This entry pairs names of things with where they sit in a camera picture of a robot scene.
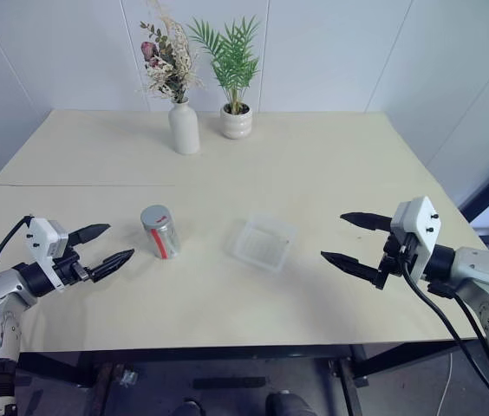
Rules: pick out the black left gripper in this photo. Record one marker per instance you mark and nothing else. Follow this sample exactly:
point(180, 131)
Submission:
point(69, 271)

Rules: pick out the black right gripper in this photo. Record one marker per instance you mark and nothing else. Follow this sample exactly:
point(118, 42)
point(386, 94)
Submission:
point(394, 260)

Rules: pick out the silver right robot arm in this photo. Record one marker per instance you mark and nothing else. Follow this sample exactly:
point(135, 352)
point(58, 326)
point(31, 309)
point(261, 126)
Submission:
point(487, 268)

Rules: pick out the clear plastic container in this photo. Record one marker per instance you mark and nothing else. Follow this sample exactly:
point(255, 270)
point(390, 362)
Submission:
point(262, 245)

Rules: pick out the small clear floor object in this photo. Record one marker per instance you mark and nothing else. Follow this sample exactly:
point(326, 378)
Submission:
point(127, 379)

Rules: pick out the white ceramic vase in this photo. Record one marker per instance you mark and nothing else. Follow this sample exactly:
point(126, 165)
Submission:
point(184, 130)

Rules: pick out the white ribbed plant pot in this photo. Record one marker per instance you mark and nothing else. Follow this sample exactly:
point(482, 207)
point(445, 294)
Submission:
point(236, 123)

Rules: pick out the dark rounded shape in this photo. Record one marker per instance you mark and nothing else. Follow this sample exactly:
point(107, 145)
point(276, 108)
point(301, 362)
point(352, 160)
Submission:
point(188, 408)
point(288, 405)

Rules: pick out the flat black floor bar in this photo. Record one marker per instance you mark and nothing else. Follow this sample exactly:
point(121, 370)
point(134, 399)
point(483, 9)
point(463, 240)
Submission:
point(229, 383)

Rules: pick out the dried flower bouquet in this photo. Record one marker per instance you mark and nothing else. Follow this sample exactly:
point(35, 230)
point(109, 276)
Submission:
point(168, 65)

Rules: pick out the green palm plant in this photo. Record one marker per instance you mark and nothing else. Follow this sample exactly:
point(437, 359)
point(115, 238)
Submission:
point(231, 56)

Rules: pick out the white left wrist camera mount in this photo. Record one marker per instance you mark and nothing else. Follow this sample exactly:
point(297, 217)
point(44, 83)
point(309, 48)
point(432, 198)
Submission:
point(40, 240)

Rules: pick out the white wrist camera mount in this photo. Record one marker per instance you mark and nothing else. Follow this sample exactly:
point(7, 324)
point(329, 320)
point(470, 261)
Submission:
point(40, 240)
point(420, 223)

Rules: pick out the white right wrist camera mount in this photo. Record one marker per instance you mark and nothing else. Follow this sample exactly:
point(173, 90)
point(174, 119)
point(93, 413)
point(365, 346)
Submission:
point(420, 223)

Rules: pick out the black metal table frame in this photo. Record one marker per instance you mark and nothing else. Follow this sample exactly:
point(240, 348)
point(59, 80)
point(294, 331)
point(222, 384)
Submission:
point(184, 353)

